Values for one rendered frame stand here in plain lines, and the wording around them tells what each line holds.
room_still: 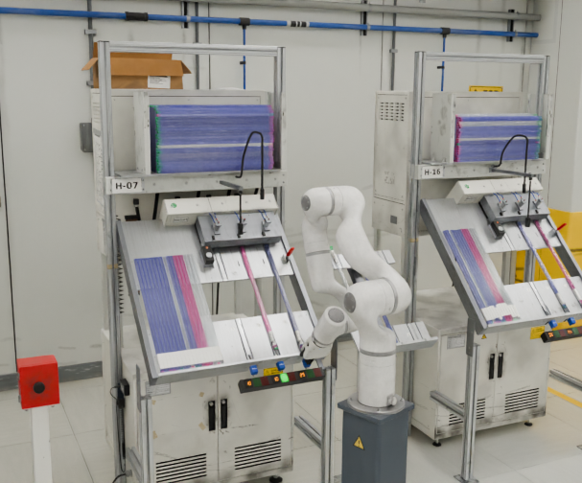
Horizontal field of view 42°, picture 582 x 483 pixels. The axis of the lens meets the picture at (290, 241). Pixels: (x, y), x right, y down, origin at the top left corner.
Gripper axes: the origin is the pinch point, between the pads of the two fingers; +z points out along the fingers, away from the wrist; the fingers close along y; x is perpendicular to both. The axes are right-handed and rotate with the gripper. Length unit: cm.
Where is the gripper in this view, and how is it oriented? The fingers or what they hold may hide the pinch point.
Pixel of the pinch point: (309, 358)
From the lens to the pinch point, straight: 294.7
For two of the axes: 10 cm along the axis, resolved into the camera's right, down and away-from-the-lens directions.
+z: -2.9, 6.0, 7.5
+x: -3.0, -8.0, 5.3
